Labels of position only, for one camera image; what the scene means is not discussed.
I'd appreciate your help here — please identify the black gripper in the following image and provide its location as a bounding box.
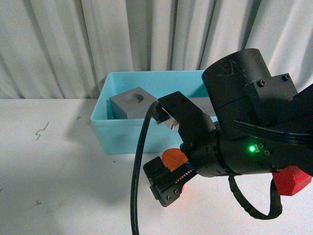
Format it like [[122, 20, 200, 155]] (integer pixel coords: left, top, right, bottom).
[[143, 134, 276, 207]]

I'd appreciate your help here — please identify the orange cylinder part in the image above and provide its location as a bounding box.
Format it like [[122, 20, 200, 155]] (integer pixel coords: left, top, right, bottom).
[[161, 148, 188, 171]]

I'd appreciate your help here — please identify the gray cube with round hole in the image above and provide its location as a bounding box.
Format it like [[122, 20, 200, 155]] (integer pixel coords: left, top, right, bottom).
[[110, 87, 157, 119]]

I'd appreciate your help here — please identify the light blue plastic box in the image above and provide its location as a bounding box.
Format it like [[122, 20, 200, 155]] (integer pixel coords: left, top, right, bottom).
[[91, 70, 217, 154]]

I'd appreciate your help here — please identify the red plastic part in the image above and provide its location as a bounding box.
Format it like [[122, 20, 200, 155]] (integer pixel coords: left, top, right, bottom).
[[272, 166, 312, 196]]

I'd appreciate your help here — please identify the white pleated curtain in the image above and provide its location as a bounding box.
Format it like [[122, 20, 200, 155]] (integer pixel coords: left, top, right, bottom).
[[0, 0, 313, 98]]

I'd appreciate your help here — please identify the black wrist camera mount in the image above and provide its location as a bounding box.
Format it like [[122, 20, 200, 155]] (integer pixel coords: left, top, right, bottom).
[[153, 92, 216, 152]]

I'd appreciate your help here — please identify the black coiled wrist cable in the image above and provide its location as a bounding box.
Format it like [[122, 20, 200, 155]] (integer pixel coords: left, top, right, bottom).
[[228, 171, 282, 219]]

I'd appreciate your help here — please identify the black camera cable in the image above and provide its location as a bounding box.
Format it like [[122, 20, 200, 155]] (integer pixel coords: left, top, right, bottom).
[[131, 100, 159, 235]]

